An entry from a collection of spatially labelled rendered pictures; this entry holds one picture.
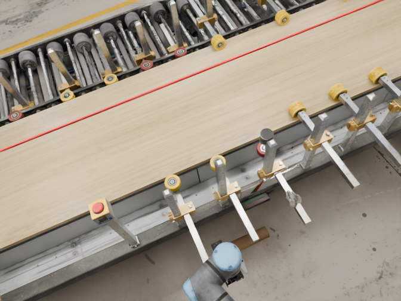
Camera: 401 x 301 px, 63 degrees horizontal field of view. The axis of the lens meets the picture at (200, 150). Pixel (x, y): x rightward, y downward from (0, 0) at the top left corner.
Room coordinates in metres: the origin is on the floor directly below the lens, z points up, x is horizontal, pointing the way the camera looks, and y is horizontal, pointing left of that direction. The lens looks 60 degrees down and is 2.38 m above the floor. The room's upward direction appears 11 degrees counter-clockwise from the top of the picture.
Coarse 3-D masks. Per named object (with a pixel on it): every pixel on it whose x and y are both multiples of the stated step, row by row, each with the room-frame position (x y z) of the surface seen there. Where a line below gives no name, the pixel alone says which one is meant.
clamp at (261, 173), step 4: (280, 160) 0.73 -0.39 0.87; (276, 164) 0.71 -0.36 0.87; (276, 168) 0.69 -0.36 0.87; (280, 168) 0.69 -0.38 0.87; (260, 172) 0.69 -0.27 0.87; (264, 172) 0.68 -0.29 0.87; (272, 172) 0.68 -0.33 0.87; (280, 172) 0.69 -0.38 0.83; (260, 176) 0.67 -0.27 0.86; (264, 176) 0.67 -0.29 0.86; (268, 176) 0.67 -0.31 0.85
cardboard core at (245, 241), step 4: (260, 228) 0.63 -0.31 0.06; (264, 228) 0.62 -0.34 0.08; (256, 232) 0.61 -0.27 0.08; (260, 232) 0.60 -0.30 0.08; (264, 232) 0.59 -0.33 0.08; (268, 232) 0.59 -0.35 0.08; (244, 236) 0.59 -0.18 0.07; (248, 236) 0.59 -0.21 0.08; (260, 236) 0.57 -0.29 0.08; (264, 236) 0.57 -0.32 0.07; (268, 236) 0.57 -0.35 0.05; (236, 240) 0.58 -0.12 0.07; (240, 240) 0.57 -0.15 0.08; (244, 240) 0.57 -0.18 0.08; (248, 240) 0.56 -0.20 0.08; (260, 240) 0.55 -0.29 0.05; (236, 244) 0.55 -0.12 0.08; (240, 244) 0.55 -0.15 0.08; (244, 244) 0.54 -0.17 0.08; (248, 244) 0.54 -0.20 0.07; (252, 244) 0.54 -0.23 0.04; (240, 248) 0.52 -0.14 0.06
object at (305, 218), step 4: (276, 172) 0.68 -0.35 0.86; (276, 176) 0.65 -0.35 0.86; (280, 176) 0.65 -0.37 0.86; (280, 180) 0.63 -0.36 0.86; (284, 180) 0.62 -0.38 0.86; (280, 184) 0.61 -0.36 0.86; (284, 184) 0.61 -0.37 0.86; (284, 188) 0.58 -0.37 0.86; (288, 188) 0.58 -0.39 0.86; (284, 192) 0.57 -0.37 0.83; (300, 204) 0.49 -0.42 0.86; (296, 208) 0.47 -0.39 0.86; (300, 208) 0.47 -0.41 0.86; (300, 212) 0.45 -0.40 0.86; (304, 212) 0.45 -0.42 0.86; (300, 216) 0.44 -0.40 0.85; (304, 216) 0.43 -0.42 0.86; (308, 216) 0.43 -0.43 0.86; (304, 220) 0.41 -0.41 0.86; (308, 220) 0.41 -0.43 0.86; (304, 224) 0.40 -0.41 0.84
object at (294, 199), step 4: (288, 192) 0.55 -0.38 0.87; (292, 192) 0.55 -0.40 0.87; (288, 196) 0.53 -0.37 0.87; (292, 196) 0.53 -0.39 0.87; (296, 196) 0.53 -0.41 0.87; (300, 196) 0.52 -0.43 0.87; (288, 200) 0.52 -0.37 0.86; (292, 200) 0.51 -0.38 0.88; (296, 200) 0.51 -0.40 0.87; (300, 200) 0.50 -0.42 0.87; (292, 204) 0.49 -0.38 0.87; (296, 204) 0.49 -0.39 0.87
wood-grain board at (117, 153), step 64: (384, 0) 1.70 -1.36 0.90; (192, 64) 1.47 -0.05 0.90; (256, 64) 1.37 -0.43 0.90; (320, 64) 1.27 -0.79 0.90; (384, 64) 1.18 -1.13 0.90; (0, 128) 1.27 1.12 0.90; (64, 128) 1.18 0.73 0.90; (128, 128) 1.09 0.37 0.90; (192, 128) 1.01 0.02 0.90; (256, 128) 0.93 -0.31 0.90; (0, 192) 0.85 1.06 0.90; (64, 192) 0.78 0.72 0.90; (128, 192) 0.71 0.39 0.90
